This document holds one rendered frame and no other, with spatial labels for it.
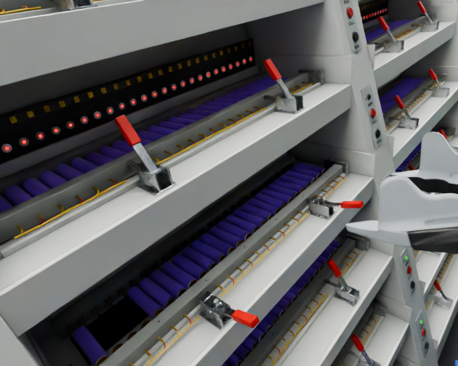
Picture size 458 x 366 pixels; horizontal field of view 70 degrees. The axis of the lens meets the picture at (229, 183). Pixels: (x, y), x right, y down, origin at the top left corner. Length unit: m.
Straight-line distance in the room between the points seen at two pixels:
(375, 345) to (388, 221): 0.61
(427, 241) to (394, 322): 0.65
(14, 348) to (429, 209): 0.35
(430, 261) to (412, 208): 0.81
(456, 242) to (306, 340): 0.42
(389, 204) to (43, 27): 0.32
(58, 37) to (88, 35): 0.03
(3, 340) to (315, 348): 0.47
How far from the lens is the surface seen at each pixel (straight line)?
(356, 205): 0.56
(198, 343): 0.45
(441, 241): 0.29
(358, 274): 0.76
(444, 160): 0.37
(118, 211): 0.36
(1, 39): 0.34
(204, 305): 0.45
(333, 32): 0.67
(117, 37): 0.37
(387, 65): 0.82
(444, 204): 0.29
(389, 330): 0.92
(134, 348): 0.44
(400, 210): 0.29
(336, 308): 0.70
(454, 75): 1.35
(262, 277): 0.50
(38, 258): 0.34
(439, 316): 1.22
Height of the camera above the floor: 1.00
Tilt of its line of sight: 17 degrees down
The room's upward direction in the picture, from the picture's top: 21 degrees counter-clockwise
